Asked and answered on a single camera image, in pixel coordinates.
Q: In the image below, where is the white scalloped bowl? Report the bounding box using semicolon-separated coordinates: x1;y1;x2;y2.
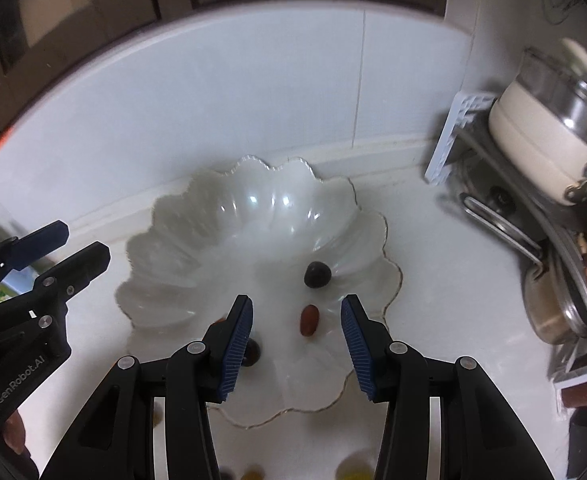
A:
113;155;404;431

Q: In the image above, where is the stainless steel pot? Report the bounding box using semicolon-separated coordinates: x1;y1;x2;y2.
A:
523;255;587;346

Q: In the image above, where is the white pot with glass lid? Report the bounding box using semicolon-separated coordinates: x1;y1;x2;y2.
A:
488;37;587;206

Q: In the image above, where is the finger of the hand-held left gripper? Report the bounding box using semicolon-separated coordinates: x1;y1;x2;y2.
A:
0;241;111;333
0;221;70;281

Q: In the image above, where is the metal pan lid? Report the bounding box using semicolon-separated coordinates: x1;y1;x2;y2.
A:
461;187;547;267

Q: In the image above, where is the white and grey shelf rack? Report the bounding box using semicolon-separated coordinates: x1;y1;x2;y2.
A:
425;91;587;391

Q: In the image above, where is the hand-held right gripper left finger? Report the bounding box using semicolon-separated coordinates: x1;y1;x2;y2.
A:
38;295;253;480

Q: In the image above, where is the green apple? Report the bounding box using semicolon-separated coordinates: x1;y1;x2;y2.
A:
338;452;374;480

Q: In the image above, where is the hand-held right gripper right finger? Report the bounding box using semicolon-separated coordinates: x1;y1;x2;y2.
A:
341;295;554;480

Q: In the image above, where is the person's left hand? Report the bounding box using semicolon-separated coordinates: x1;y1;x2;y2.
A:
2;408;30;453

